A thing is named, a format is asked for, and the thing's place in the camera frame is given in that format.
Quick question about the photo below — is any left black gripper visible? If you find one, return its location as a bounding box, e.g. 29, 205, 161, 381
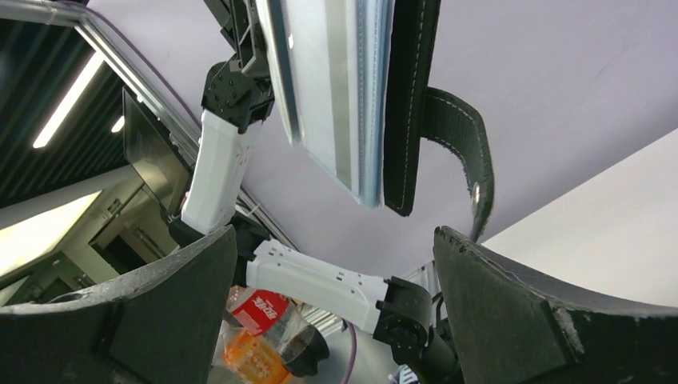
204, 0, 270, 79

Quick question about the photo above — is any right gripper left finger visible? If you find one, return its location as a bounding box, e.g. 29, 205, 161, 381
1, 226, 237, 383

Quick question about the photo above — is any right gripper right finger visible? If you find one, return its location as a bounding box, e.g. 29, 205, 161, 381
433, 226, 677, 383

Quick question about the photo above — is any black leather card holder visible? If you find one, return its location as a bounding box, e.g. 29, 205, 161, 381
249, 1, 494, 240

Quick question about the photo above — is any orange label plastic bottle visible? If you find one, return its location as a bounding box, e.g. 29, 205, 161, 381
208, 321, 293, 384

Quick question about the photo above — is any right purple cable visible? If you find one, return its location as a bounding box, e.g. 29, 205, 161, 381
338, 320, 360, 384

